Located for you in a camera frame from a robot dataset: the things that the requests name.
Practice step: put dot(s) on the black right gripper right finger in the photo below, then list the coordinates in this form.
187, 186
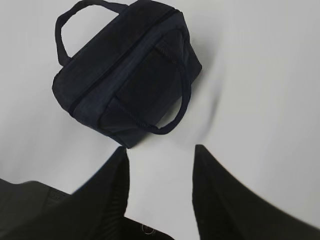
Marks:
225, 209

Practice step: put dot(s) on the dark blue lunch bag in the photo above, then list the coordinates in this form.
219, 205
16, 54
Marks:
134, 77

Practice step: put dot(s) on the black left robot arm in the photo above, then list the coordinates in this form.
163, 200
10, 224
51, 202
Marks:
19, 202

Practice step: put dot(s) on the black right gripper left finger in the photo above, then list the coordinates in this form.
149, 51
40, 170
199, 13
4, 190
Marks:
94, 212

